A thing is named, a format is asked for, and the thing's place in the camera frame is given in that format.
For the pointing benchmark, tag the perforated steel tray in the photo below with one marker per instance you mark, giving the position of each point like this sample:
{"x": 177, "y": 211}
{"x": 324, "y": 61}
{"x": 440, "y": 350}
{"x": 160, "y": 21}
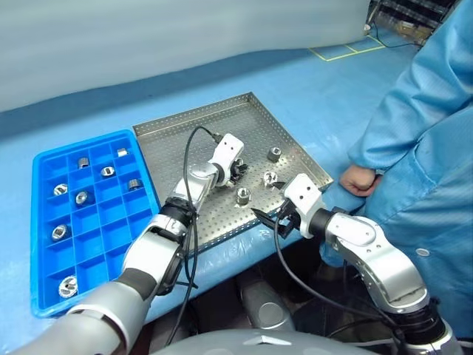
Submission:
{"x": 221, "y": 122}

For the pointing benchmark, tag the person in blue cleanroom coat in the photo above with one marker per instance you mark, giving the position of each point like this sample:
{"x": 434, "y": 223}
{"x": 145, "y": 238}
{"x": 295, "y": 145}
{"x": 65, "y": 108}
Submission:
{"x": 425, "y": 166}

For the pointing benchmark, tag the dark storage rack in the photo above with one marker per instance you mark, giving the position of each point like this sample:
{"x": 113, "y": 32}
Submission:
{"x": 406, "y": 15}

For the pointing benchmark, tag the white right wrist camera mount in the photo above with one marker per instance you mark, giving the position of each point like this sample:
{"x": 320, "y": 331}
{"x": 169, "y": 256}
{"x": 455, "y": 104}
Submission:
{"x": 303, "y": 199}

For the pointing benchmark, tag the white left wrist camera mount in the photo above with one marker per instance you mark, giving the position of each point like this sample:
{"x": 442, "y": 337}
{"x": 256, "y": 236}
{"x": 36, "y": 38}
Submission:
{"x": 229, "y": 149}

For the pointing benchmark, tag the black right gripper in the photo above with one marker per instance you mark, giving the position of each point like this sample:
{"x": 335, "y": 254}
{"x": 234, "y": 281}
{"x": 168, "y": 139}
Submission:
{"x": 287, "y": 222}

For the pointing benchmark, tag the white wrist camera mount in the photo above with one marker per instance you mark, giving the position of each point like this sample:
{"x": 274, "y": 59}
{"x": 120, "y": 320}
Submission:
{"x": 303, "y": 199}
{"x": 229, "y": 149}

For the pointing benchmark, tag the metal nut middle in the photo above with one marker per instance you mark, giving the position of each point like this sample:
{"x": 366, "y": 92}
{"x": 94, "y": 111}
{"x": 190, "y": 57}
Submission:
{"x": 268, "y": 178}

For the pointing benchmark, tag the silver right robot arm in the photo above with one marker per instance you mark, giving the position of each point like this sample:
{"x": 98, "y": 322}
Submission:
{"x": 377, "y": 259}

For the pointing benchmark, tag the blue compartment plastic tray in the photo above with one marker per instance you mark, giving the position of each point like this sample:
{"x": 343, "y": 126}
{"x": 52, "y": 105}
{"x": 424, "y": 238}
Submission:
{"x": 111, "y": 236}

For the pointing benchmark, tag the metal nut near front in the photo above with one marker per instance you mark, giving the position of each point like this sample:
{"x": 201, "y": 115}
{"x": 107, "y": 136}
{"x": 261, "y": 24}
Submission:
{"x": 243, "y": 195}

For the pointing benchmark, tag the metal nut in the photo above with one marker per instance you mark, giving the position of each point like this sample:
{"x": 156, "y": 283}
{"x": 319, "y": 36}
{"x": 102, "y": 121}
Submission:
{"x": 268, "y": 178}
{"x": 243, "y": 195}

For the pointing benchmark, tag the grey robot torso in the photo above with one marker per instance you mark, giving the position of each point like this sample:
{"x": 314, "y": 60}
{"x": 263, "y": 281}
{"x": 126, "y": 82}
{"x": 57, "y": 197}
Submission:
{"x": 258, "y": 344}

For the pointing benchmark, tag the person bare hand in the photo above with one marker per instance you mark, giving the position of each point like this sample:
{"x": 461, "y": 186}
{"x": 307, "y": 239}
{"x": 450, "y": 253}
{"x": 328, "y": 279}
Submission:
{"x": 356, "y": 181}

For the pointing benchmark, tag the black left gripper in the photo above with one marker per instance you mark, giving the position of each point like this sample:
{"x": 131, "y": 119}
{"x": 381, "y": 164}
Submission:
{"x": 234, "y": 174}

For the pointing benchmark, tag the grey rounded casing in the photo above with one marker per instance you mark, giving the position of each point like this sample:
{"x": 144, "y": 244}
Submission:
{"x": 266, "y": 307}

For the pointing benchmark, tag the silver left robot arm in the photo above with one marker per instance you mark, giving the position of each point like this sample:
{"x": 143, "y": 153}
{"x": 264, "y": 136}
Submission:
{"x": 148, "y": 251}

